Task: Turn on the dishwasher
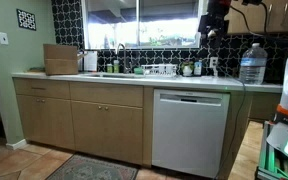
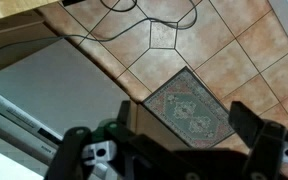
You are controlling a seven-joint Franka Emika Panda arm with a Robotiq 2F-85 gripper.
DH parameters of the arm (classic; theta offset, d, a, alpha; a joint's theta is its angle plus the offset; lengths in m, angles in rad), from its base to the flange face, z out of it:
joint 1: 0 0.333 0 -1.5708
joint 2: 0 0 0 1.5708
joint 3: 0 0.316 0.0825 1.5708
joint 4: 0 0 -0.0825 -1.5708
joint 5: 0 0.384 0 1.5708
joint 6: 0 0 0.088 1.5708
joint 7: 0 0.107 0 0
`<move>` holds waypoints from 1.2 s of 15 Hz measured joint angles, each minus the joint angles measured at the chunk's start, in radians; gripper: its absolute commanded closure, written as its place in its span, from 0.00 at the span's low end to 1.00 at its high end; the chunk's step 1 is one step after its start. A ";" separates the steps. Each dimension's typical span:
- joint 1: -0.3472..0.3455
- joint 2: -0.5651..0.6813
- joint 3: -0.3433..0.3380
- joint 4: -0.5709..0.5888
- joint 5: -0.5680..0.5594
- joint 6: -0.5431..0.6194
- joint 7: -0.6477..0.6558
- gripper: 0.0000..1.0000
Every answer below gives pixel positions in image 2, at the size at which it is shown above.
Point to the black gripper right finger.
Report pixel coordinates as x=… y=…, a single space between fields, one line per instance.
x=267 y=146

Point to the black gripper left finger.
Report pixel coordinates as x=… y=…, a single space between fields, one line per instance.
x=71 y=153

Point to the white dishwasher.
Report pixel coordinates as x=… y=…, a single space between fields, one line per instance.
x=54 y=83

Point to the white kitchen countertop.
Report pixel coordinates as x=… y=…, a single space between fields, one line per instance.
x=4 y=165

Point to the patterned floor rug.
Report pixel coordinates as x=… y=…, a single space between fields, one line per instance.
x=187 y=110

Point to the light wood end panel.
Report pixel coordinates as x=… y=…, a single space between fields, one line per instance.
x=14 y=40

